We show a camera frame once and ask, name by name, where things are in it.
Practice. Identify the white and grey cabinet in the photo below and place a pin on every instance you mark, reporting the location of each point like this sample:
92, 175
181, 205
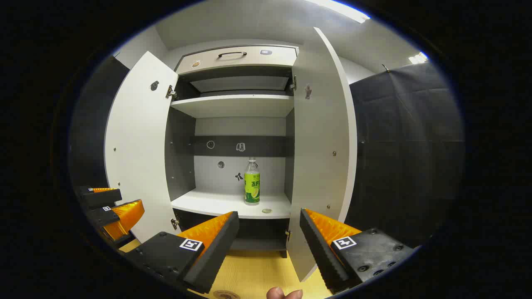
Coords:
216, 203

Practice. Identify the long ceiling light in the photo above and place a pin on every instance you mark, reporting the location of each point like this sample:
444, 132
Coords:
341, 10

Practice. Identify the beige cabinet drawer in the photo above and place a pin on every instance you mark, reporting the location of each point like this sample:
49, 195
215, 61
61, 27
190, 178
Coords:
249, 62

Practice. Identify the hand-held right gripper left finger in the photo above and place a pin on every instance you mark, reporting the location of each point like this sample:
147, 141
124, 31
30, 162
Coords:
216, 253

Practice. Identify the dark cloth clip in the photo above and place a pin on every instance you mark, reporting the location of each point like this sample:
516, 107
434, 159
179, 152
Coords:
385, 68

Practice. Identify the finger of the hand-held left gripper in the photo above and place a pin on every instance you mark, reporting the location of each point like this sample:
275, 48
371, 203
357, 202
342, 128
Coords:
102, 216
102, 197

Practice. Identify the white cabinet door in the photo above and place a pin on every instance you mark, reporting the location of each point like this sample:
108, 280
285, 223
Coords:
137, 158
324, 137

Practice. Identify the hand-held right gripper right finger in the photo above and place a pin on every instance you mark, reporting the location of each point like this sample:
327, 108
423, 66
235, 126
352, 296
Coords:
320, 249

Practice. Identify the black backdrop cloth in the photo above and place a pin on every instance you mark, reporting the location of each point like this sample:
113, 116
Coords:
407, 158

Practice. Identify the small ceiling light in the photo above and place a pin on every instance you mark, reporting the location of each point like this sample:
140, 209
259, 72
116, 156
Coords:
419, 58

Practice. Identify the green label bottle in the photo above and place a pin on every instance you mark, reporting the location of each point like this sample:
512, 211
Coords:
252, 187

